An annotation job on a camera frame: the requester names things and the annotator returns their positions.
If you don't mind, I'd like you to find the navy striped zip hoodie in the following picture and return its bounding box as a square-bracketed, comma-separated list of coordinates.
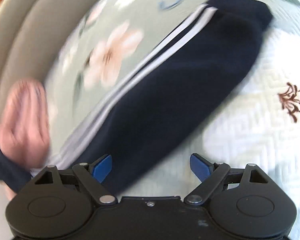
[0, 0, 274, 196]

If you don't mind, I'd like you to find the floral quilted bed cover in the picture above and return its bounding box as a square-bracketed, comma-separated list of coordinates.
[45, 0, 300, 239]

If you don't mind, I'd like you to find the pink folded quilt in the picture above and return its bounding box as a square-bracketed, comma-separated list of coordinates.
[0, 78, 52, 201]

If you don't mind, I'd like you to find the beige leather headboard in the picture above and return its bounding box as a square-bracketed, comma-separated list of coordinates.
[0, 0, 126, 143]

